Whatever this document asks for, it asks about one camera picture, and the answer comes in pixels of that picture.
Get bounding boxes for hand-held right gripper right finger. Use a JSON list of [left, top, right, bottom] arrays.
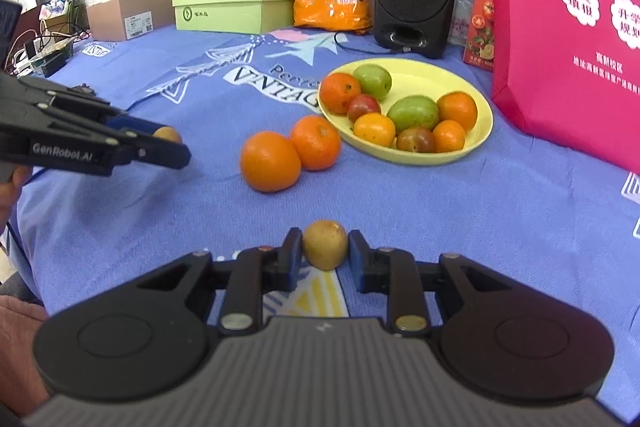
[[347, 229, 507, 336]]

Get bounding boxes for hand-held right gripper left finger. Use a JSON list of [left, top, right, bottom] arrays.
[[135, 228, 304, 336]]

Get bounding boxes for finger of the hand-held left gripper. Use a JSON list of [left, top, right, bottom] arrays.
[[99, 131, 192, 171], [20, 76, 167, 135]]

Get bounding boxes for small yellow-brown fruit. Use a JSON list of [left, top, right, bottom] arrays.
[[152, 126, 183, 144], [302, 220, 349, 271]]

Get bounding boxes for large orange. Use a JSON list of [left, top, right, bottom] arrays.
[[240, 131, 303, 193]]

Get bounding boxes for yellowish orange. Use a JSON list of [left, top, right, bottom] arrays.
[[353, 113, 397, 148]]

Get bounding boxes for small red-green fruit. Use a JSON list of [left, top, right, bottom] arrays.
[[396, 127, 436, 154]]

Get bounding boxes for small red fruit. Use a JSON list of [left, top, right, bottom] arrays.
[[347, 94, 382, 124]]

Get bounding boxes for oblong green fruit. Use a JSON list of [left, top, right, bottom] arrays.
[[386, 95, 441, 132]]

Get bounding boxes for round green apple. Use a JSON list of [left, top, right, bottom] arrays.
[[353, 64, 393, 100]]

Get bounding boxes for yellow plastic plate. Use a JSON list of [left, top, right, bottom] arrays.
[[317, 58, 494, 166]]

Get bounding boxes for person's left hand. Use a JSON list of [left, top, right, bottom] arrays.
[[0, 166, 32, 228]]

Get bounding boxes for blue printed tablecloth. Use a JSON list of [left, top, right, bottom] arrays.
[[10, 27, 640, 423]]

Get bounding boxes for brown cardboard box with label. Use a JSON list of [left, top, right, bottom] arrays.
[[86, 0, 202, 42]]

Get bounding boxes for light green shoe box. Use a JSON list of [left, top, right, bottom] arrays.
[[172, 0, 297, 35]]

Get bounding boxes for red juice carton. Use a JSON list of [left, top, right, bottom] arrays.
[[462, 0, 496, 72]]

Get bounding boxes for pink fabric tote bag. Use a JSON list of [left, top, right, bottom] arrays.
[[482, 0, 640, 175]]

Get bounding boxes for electronics and cable clutter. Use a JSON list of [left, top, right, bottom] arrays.
[[10, 0, 97, 78]]

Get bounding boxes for black speaker cable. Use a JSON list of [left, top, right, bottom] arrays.
[[334, 32, 413, 56]]

